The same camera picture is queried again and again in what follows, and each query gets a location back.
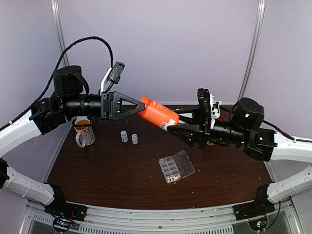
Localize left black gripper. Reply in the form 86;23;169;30
61;90;145;120

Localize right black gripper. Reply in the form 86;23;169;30
167;105;249;150

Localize grey capped white orange bottle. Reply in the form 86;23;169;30
207;141;215;146

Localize orange pill bottle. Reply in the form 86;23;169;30
138;96;179;131

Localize clear plastic pill organizer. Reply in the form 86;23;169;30
158;150;195;180

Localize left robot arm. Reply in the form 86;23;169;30
0;62;145;216

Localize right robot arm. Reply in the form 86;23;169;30
167;97;312;163

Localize beige pills in organizer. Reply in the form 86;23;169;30
166;175;181;183

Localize taller small white bottle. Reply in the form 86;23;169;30
120;130;128;143

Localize shorter small white bottle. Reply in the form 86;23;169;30
131;134;138;145

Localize white floral mug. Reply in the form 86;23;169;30
74;119;96;148

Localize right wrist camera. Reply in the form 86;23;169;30
197;88;222;119

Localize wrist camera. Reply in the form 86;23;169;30
197;88;222;119
98;61;125;95

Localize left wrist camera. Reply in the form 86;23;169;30
98;61;125;95

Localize left black braided cable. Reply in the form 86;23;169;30
7;36;115;125

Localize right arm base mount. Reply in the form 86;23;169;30
233;184;275;232

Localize front aluminium rail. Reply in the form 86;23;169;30
18;202;302;234

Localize left aluminium frame post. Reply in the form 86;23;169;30
50;0;82;109

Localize aluminium frame post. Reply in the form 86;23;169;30
237;0;266;100
50;0;82;109

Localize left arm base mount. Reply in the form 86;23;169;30
43;185;87;234

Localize right aluminium frame post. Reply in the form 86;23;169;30
237;0;266;100

